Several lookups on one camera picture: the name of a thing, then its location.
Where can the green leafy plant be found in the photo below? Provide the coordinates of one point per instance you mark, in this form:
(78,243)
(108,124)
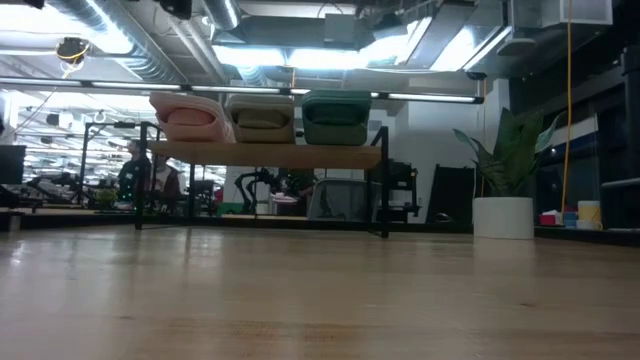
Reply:
(510,150)

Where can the black cart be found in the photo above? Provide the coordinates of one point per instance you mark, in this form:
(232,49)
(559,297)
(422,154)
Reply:
(402,187)

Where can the teal green slide sandal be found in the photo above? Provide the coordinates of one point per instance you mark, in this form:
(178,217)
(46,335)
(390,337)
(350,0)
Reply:
(336,117)

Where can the black background robot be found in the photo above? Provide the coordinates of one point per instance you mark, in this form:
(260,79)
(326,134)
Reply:
(257,187)

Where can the black panel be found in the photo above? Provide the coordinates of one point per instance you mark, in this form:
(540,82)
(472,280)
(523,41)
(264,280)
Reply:
(452,192)

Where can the pink slide sandal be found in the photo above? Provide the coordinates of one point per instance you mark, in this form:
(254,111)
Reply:
(192,117)

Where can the black monitor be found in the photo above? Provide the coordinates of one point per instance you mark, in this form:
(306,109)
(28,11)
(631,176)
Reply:
(12,164)

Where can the yellow and white container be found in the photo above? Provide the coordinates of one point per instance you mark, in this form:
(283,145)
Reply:
(589,214)

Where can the red box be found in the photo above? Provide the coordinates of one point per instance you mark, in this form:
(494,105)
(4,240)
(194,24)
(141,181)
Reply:
(549,219)

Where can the wooden shelf with black frame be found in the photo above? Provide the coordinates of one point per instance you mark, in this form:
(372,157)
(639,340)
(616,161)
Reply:
(270,155)

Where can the blue container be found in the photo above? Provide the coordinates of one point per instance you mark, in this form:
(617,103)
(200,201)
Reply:
(569,219)

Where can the small potted plant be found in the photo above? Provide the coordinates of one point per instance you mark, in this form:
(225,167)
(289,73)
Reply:
(106,197)

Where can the grey mesh chair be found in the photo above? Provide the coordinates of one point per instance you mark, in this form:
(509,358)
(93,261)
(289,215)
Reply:
(336,199)

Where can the person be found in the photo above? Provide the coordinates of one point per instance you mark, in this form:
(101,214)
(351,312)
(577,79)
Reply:
(167,182)
(132,175)

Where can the long light bar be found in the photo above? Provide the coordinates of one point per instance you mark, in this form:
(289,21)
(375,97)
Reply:
(240,90)

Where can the white plant pot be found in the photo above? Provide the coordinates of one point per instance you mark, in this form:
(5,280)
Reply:
(503,217)

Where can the beige slide sandal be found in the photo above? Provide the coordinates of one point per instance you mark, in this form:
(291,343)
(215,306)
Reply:
(261,119)

